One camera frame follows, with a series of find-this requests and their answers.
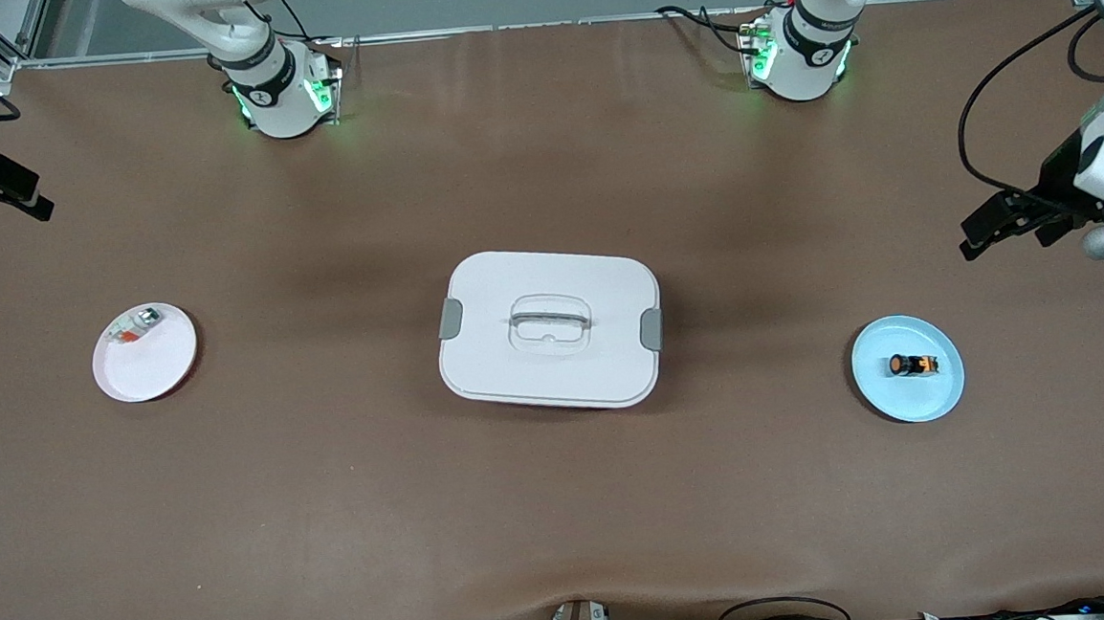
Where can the silver table edge rail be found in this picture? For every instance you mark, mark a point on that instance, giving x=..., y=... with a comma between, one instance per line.
x=544, y=25

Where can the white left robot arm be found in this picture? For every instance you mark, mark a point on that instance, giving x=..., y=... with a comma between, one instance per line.
x=801, y=69

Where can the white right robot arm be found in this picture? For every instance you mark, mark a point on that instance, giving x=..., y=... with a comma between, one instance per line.
x=276, y=106

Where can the brown table cover sheet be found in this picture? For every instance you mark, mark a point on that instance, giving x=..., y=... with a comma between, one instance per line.
x=335, y=515

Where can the light blue round plate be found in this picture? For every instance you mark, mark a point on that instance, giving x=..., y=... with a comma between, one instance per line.
x=907, y=398

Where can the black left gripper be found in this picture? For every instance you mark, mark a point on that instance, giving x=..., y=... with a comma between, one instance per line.
x=1060, y=179

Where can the orange and black switch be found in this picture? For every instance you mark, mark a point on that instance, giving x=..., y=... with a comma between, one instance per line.
x=913, y=365

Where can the pink round plate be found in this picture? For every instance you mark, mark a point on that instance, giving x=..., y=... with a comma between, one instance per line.
x=149, y=373

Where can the white lidded storage box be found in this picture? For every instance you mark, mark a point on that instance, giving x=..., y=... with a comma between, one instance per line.
x=551, y=368

